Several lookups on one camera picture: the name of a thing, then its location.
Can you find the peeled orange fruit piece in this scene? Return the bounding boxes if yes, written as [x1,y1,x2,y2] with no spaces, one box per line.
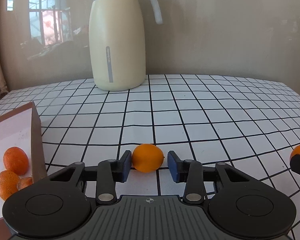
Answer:
[17,177,33,191]

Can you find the large orange kumquat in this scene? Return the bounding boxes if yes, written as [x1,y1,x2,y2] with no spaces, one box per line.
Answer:
[132,144,164,173]

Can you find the white shallow box brown rim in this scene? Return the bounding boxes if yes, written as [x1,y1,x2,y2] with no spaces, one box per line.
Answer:
[0,102,47,239]

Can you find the cream thermos jug grey lid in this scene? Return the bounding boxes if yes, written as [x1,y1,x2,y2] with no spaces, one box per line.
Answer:
[88,0,163,91]

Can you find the checkered white tablecloth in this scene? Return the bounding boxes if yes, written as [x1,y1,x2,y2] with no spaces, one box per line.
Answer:
[0,74,300,239]

